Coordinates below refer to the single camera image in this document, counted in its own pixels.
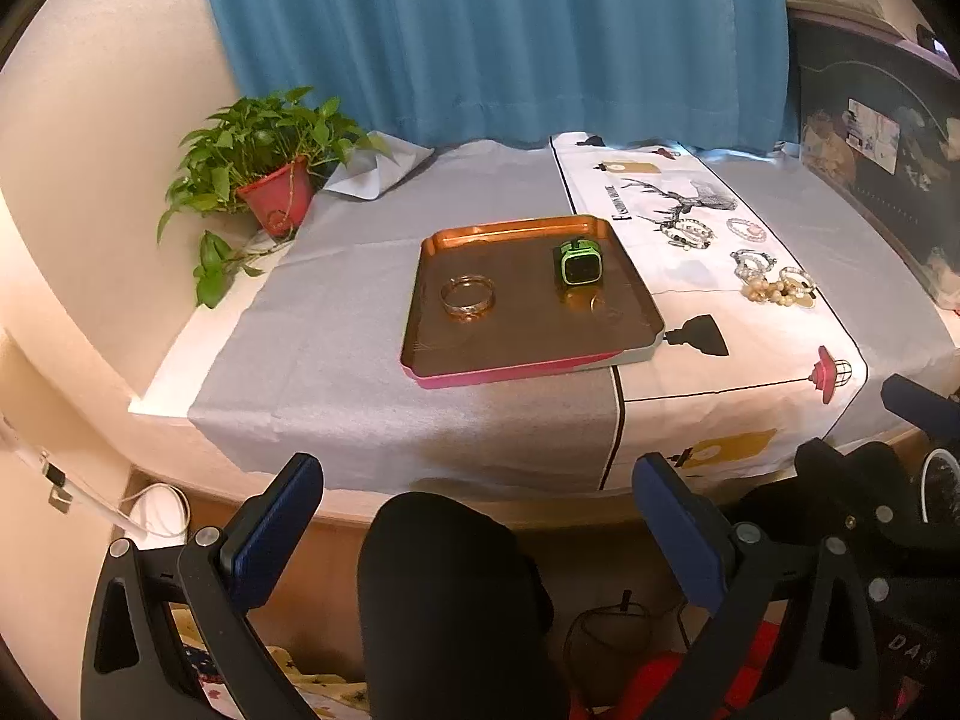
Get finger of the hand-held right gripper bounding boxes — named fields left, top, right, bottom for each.
left=881, top=373, right=960, bottom=440
left=731, top=439, right=901, bottom=541

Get white cable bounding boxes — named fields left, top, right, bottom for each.
left=0, top=416, right=190, bottom=550

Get white printed table runner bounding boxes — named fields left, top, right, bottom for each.
left=551, top=132, right=871, bottom=494

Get silver bangle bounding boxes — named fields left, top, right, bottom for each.
left=439, top=275, right=497, bottom=318

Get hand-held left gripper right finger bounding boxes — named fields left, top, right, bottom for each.
left=632, top=453, right=887, bottom=720

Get pale folded cloth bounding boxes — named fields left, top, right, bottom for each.
left=322, top=131, right=437, bottom=201

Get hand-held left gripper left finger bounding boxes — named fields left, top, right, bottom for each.
left=81, top=454, right=325, bottom=720

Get red cloth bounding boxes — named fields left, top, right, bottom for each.
left=570, top=615, right=788, bottom=720

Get copper tray with pink rim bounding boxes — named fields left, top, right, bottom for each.
left=400, top=214, right=667, bottom=389

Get dark printed board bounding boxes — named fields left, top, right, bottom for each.
left=787, top=4, right=960, bottom=312

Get star patterned cloth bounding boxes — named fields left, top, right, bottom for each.
left=169, top=604, right=370, bottom=720

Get person's black trouser leg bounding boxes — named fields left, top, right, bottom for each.
left=358, top=493, right=572, bottom=720

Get blue curtain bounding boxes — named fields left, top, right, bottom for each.
left=195, top=0, right=800, bottom=158

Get grey tablecloth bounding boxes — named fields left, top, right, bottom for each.
left=187, top=139, right=960, bottom=496

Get green square watch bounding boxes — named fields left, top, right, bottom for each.
left=553, top=238, right=605, bottom=293

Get green plant in red pot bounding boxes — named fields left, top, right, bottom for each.
left=156, top=86, right=395, bottom=310

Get black clip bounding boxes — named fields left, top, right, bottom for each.
left=39, top=463, right=77, bottom=512

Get black cable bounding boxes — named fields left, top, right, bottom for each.
left=562, top=589, right=695, bottom=691

